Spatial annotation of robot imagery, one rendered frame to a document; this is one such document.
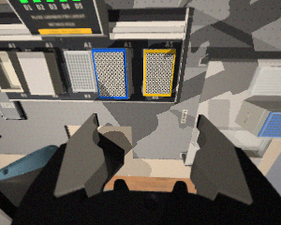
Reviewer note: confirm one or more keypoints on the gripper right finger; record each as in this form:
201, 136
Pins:
224, 173

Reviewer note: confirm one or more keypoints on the grey tip rack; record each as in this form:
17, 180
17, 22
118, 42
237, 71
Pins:
158, 66

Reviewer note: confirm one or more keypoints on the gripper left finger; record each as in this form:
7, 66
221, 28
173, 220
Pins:
75, 172

